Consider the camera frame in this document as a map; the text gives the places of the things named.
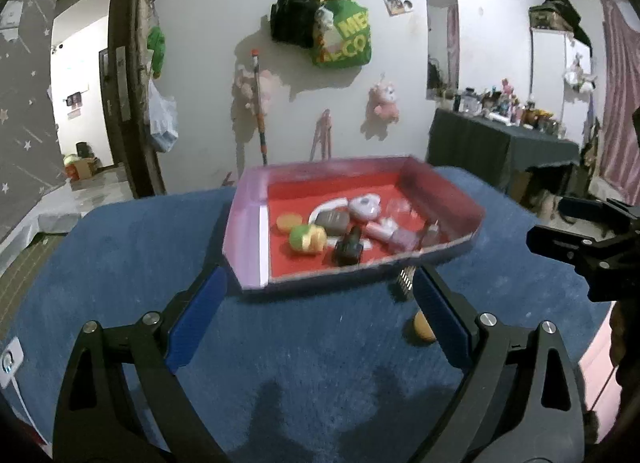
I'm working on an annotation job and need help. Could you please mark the green yellow turtle toy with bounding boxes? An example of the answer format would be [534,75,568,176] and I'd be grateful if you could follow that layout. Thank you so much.
[288,224,328,255]

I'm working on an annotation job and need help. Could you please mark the wall mirror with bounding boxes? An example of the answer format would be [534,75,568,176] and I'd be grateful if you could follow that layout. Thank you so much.
[426,0,460,100]

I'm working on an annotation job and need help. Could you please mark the lilac round case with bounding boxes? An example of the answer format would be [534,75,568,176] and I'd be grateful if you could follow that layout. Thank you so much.
[347,193,382,222]

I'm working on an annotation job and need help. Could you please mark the pale pink plush on wall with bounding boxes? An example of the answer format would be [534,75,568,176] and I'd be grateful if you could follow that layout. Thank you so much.
[235,64,282,115]

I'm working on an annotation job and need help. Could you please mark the dark green covered side table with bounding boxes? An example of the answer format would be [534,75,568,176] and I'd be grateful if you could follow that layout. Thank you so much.
[426,108,579,202]

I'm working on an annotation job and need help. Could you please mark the green plush on door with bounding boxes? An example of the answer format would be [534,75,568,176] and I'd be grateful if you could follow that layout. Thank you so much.
[146,26,166,78]

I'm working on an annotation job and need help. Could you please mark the green tote bag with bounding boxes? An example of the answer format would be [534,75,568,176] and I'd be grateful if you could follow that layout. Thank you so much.
[311,0,372,70]

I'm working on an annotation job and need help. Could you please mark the clear plastic lid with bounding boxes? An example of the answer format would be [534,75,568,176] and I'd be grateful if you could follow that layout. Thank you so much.
[385,197,412,219]

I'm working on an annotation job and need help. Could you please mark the pink red cardboard tray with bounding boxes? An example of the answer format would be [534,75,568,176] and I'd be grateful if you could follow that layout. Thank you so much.
[222,156,485,292]

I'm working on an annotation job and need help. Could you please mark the pink capped small bottle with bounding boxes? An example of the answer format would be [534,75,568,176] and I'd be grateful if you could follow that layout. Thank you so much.
[364,220,398,243]

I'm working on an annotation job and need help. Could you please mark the pink curtain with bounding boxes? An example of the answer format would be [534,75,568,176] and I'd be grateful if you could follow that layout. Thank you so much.
[600,0,639,205]

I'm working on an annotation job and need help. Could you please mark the gold ribbed cylinder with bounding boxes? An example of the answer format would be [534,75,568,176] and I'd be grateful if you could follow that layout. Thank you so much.
[397,266,416,301]

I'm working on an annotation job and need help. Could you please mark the brown earbud case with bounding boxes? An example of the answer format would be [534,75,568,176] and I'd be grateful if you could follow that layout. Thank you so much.
[314,209,350,237]

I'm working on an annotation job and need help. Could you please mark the pink bear plush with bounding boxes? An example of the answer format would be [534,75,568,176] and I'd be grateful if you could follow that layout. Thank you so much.
[368,80,400,123]

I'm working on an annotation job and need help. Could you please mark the pink scissors on wall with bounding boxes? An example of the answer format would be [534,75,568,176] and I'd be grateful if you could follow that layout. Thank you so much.
[309,110,332,162]

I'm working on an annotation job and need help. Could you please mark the blue plastic bag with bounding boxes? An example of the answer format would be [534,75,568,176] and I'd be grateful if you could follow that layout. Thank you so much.
[149,79,179,153]

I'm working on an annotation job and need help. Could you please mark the orange round cap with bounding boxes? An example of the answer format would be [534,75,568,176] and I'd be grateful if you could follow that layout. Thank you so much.
[276,212,304,235]
[412,311,436,343]

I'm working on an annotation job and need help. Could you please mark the black bag on wall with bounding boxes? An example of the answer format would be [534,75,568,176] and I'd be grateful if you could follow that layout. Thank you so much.
[269,0,320,49]

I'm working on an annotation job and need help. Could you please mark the orange striped stick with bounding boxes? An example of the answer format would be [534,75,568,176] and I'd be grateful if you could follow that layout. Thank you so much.
[252,49,269,166]

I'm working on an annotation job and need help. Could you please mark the white refrigerator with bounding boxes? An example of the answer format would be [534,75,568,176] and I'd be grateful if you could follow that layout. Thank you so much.
[528,0,596,144]

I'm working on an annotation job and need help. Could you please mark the blue table cloth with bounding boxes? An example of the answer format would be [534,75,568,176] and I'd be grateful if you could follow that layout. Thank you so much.
[2,167,608,462]

